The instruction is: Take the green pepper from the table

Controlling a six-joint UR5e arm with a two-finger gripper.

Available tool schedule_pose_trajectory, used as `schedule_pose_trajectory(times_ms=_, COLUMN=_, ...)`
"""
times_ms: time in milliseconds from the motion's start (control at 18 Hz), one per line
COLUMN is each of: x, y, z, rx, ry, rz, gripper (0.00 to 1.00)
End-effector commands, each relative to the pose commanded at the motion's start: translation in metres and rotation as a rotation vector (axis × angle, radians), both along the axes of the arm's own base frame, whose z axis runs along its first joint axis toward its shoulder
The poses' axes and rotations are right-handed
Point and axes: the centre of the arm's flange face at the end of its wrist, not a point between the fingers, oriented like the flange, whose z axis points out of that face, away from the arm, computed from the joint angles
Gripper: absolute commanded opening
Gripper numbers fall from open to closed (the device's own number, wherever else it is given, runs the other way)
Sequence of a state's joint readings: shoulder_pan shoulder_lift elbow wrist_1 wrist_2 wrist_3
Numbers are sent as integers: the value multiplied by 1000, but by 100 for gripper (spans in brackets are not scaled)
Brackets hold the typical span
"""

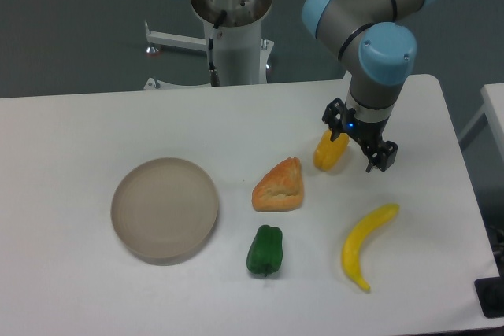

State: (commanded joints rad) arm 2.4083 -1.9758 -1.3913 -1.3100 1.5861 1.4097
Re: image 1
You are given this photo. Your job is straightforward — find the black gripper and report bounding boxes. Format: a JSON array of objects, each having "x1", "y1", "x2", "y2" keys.
[{"x1": 322, "y1": 98, "x2": 398, "y2": 173}]

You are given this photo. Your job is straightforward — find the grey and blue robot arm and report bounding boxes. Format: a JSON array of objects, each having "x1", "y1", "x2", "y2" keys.
[{"x1": 191, "y1": 0, "x2": 435, "y2": 171}]

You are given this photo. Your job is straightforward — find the yellow bell pepper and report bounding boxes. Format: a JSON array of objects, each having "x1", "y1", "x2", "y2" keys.
[{"x1": 313, "y1": 130, "x2": 350, "y2": 172}]

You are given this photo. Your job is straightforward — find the green bell pepper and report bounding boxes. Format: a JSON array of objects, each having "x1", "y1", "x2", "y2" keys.
[{"x1": 246, "y1": 225, "x2": 283, "y2": 276}]

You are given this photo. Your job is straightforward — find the golden bread pastry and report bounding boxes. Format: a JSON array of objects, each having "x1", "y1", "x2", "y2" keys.
[{"x1": 251, "y1": 157, "x2": 304, "y2": 212}]

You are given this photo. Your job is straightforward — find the yellow banana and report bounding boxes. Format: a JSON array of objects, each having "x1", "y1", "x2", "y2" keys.
[{"x1": 340, "y1": 203, "x2": 400, "y2": 293}]

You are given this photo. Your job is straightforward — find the white side table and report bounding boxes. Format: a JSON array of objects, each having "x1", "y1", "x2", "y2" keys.
[{"x1": 458, "y1": 83, "x2": 504, "y2": 155}]

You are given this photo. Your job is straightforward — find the black device at table edge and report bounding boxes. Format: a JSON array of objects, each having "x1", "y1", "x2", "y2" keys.
[{"x1": 474, "y1": 277, "x2": 503, "y2": 319}]

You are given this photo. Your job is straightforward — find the beige round plate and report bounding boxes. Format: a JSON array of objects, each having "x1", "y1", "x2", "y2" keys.
[{"x1": 110, "y1": 157, "x2": 220, "y2": 265}]

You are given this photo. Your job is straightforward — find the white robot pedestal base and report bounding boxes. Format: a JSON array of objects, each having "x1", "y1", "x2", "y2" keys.
[{"x1": 145, "y1": 0, "x2": 274, "y2": 87}]

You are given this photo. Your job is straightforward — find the black cable on pedestal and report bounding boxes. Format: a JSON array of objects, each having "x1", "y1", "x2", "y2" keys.
[{"x1": 207, "y1": 10, "x2": 228, "y2": 87}]

